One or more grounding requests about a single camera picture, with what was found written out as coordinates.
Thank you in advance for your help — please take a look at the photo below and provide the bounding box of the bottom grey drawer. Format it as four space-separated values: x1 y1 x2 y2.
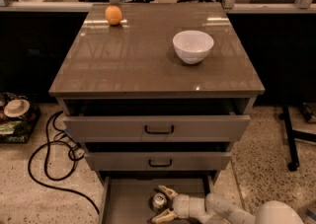
97 176 213 224

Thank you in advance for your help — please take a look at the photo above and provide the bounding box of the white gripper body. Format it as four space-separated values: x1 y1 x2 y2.
172 194 211 223

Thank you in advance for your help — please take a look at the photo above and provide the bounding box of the grey drawer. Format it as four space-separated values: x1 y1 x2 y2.
64 113 250 143
85 149 231 172
97 176 213 224

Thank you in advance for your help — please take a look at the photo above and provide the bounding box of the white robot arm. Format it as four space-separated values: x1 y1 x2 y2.
152 186 304 224

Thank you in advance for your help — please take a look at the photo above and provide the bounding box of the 7up soda can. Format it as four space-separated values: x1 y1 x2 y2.
152 192 168 213

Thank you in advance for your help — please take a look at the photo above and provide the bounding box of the top grey drawer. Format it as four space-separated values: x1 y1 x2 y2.
64 113 250 143

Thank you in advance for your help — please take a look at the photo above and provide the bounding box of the beige toy hat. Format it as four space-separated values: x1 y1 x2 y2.
4 99 31 117

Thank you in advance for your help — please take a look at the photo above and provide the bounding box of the white ceramic bowl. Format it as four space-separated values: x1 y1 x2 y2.
173 31 214 64

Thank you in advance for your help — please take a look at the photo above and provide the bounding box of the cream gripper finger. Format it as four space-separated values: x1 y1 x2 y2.
158 186 178 200
151 209 177 224

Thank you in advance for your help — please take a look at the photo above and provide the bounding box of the black stand leg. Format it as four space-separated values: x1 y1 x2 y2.
279 106 316 172

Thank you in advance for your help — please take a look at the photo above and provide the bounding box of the grey drawer cabinet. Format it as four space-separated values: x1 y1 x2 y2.
48 2 266 224

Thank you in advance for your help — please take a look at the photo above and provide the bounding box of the middle grey drawer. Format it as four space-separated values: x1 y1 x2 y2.
85 149 231 172

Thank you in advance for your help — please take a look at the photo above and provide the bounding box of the orange fruit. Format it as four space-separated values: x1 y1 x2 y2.
105 6 122 26

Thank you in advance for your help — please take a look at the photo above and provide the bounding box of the box of toys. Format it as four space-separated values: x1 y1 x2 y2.
0 93 40 143

